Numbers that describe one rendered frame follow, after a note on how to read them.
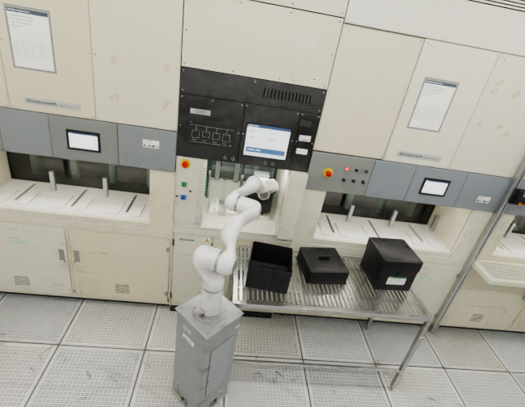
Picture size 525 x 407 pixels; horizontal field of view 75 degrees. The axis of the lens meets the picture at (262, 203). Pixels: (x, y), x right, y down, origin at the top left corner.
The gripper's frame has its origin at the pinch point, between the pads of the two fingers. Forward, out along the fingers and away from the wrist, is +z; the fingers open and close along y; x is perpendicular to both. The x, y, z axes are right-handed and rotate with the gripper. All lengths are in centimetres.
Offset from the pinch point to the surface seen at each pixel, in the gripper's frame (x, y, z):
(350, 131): 53, 48, -29
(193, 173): 9, -50, -29
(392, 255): -18, 90, -62
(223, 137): 36, -33, -30
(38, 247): -67, -157, -30
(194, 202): -14, -47, -29
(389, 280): -35, 91, -68
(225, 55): 85, -37, -30
